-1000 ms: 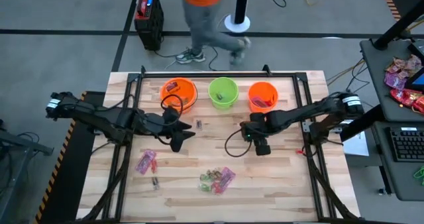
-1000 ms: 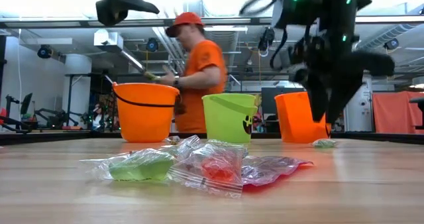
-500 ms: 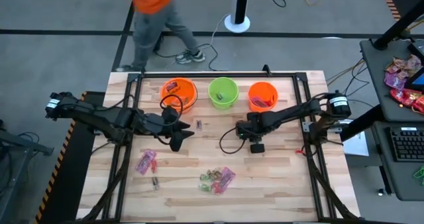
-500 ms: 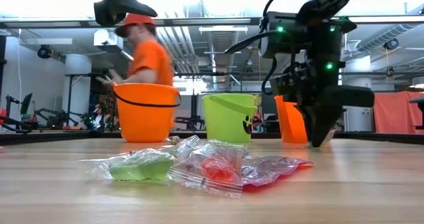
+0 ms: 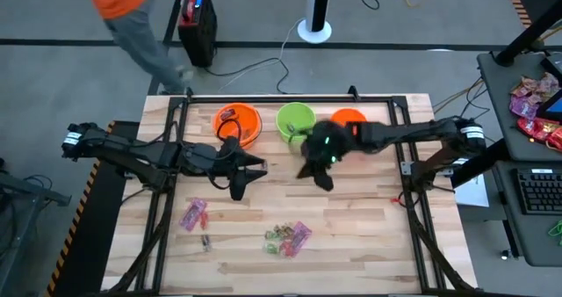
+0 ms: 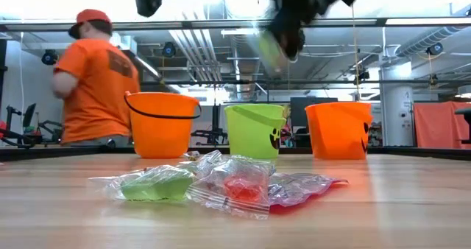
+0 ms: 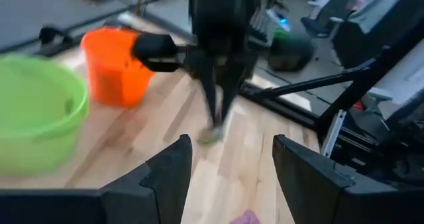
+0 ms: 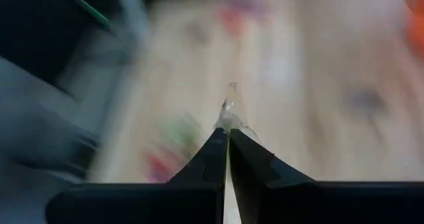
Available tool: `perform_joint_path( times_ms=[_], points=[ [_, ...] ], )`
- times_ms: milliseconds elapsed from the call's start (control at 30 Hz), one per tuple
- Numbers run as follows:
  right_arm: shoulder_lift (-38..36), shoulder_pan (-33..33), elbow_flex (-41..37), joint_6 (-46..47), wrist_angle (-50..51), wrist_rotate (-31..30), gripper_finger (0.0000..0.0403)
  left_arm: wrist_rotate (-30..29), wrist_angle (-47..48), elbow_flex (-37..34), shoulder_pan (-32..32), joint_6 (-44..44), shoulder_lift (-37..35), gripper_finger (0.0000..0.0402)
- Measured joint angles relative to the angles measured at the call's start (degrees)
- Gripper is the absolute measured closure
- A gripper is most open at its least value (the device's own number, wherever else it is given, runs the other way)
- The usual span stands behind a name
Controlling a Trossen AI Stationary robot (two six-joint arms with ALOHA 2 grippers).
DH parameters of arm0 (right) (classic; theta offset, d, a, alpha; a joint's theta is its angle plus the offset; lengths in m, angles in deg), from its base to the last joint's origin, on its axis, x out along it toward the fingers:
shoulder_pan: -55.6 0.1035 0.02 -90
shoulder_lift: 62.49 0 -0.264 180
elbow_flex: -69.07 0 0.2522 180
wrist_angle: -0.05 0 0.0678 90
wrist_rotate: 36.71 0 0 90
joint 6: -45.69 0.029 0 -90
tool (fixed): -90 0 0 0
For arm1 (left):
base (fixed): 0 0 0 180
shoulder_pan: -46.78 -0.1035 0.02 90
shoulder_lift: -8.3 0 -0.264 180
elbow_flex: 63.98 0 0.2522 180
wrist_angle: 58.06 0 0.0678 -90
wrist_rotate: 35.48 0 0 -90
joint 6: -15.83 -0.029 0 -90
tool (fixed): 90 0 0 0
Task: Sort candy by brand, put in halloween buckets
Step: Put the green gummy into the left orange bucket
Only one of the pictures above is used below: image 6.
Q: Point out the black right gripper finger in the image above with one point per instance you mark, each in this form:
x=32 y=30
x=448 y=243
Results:
x=290 y=39

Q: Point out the green candy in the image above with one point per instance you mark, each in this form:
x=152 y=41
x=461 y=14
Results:
x=158 y=188
x=270 y=52

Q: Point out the brown candy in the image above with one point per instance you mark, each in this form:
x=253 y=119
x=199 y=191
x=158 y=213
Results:
x=209 y=162

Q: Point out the background black robot arm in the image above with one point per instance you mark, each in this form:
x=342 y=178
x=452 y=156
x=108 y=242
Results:
x=215 y=131
x=14 y=136
x=55 y=133

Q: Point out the green halloween bucket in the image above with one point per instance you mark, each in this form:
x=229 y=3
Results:
x=250 y=135

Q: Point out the red and purple candy packet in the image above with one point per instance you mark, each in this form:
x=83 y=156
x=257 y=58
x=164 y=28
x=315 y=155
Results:
x=298 y=188

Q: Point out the red candy in clear bag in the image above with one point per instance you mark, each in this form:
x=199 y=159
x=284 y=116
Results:
x=239 y=190

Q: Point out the white ceiling light fixture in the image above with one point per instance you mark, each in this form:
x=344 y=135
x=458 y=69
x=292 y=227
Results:
x=243 y=32

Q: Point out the black monitor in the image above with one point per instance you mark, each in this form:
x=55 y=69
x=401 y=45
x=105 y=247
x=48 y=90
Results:
x=298 y=112

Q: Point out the orange jack-o-lantern bucket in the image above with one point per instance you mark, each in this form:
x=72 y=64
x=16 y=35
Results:
x=336 y=135

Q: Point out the person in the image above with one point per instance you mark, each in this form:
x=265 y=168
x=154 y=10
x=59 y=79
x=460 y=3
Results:
x=95 y=90

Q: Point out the white cylindrical tank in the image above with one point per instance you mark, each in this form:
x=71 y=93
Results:
x=397 y=109

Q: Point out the orange cloth partition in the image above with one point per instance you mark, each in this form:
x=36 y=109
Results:
x=438 y=125

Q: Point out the round black ceiling camera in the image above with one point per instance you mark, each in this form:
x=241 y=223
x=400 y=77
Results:
x=49 y=57
x=435 y=49
x=169 y=50

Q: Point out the black background frame bar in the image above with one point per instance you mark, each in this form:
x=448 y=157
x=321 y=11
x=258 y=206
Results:
x=331 y=82

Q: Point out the black overhead frame rail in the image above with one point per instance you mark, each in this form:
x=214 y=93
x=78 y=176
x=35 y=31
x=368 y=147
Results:
x=221 y=24

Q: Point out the ribbed silver air duct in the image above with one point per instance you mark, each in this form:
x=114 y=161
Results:
x=427 y=39

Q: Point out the black table edge rail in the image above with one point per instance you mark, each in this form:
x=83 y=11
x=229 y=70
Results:
x=37 y=153

